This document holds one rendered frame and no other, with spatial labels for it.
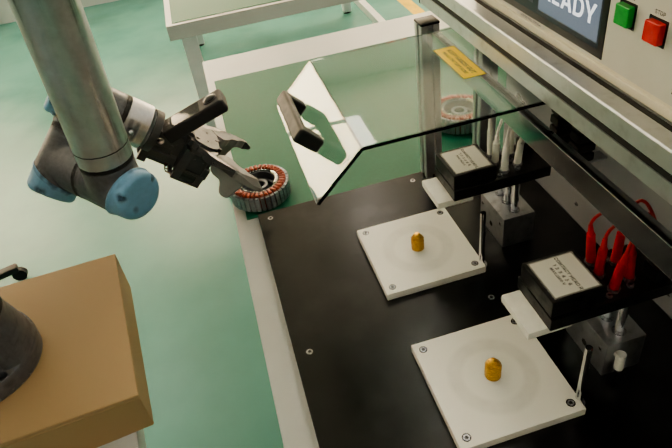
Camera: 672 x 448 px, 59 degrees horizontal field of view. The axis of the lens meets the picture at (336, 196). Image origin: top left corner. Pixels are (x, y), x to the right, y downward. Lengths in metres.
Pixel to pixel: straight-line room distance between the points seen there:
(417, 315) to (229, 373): 1.06
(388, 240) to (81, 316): 0.45
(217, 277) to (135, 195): 1.26
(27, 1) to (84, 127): 0.16
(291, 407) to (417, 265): 0.27
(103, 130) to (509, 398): 0.60
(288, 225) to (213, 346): 0.95
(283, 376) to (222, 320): 1.15
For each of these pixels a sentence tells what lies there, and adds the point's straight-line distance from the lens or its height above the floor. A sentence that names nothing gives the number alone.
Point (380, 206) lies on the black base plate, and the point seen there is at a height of 0.77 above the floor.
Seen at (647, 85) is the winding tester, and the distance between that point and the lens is 0.58.
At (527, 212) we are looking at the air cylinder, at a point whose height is 0.82.
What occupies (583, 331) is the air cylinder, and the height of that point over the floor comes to 0.80.
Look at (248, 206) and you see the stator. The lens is 1.06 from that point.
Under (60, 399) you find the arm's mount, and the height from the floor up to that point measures 0.82.
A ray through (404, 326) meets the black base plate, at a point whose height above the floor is 0.77.
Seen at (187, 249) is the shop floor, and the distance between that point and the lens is 2.26.
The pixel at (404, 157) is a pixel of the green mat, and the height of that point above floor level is 0.75.
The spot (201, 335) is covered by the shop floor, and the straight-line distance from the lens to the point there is 1.94.
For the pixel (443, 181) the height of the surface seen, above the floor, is 0.89.
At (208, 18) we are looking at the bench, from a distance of 2.06.
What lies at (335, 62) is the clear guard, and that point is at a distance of 0.80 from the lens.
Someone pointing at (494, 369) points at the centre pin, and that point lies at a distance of 0.74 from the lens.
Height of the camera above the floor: 1.39
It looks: 37 degrees down
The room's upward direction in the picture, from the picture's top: 9 degrees counter-clockwise
